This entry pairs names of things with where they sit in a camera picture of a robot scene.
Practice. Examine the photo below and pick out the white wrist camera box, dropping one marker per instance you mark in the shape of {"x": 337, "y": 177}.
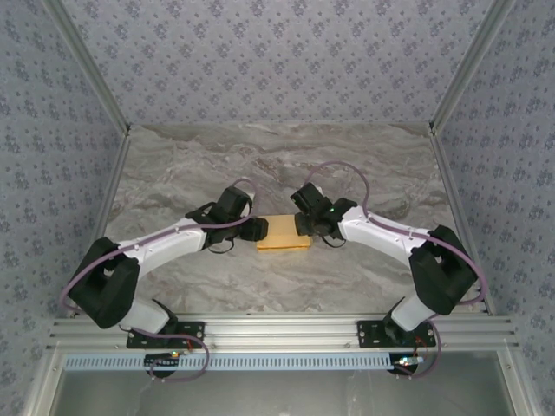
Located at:
{"x": 319, "y": 190}
{"x": 249, "y": 209}

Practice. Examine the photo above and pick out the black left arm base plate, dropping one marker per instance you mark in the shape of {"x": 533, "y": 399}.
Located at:
{"x": 195, "y": 336}

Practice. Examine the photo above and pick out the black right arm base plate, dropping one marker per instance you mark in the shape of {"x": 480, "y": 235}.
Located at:
{"x": 370, "y": 333}

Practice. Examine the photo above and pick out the aluminium side rail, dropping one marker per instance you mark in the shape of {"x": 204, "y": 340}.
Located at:
{"x": 113, "y": 182}
{"x": 448, "y": 182}

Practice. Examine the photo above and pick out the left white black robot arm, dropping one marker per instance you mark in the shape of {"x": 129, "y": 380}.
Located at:
{"x": 165, "y": 242}

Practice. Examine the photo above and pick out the grey metal panel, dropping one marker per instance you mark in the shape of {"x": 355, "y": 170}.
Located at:
{"x": 277, "y": 394}

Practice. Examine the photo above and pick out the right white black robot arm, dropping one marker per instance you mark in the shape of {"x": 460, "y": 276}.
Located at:
{"x": 381, "y": 234}

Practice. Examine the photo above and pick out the aluminium cross rail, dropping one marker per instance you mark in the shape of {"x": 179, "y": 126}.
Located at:
{"x": 277, "y": 331}

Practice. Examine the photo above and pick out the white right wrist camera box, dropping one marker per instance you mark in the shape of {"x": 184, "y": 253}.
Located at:
{"x": 319, "y": 190}

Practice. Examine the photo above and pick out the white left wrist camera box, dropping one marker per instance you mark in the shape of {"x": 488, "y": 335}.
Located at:
{"x": 249, "y": 209}

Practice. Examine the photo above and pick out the black controller board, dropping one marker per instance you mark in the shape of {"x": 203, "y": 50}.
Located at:
{"x": 407, "y": 368}
{"x": 158, "y": 360}

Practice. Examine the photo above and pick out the aluminium corner post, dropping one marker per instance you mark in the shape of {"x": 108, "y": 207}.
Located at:
{"x": 86, "y": 65}
{"x": 472, "y": 65}

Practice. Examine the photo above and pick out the yellow paper box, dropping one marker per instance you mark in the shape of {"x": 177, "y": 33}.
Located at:
{"x": 282, "y": 234}

